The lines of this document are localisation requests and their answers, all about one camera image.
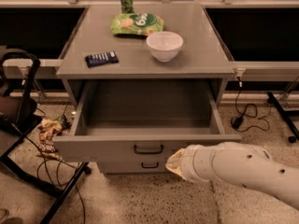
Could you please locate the grey top drawer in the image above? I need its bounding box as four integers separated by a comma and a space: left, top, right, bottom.
54, 79, 241, 161

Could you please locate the grey drawer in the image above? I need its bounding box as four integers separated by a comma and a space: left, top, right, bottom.
54, 79, 241, 161
97, 161, 165, 175

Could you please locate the grey bottom drawer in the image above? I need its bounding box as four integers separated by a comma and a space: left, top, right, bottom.
97, 161, 165, 175

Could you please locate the green chip bag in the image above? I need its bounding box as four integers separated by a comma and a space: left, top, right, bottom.
110, 13, 164, 36

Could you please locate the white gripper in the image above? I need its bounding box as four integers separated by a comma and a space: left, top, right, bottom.
165, 145, 215, 183

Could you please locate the black floor stand leg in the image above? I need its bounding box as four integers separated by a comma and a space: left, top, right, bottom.
267, 91, 299, 144

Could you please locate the black chair frame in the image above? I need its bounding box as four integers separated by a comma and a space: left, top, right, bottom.
0, 46, 91, 224

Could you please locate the grey drawer cabinet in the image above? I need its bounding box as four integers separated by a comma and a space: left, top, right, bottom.
57, 2, 233, 164

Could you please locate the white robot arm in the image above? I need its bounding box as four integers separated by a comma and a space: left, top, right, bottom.
165, 142, 299, 209

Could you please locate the white bowl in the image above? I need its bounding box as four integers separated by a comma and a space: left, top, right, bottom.
146, 31, 183, 63

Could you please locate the brown snack bag on floor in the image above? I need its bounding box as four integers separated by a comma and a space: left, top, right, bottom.
37, 119, 63, 160

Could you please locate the dark blue snack bar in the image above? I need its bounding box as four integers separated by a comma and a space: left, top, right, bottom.
85, 51, 119, 68

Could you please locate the black floor cable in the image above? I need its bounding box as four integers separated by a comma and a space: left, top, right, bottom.
24, 133, 87, 224

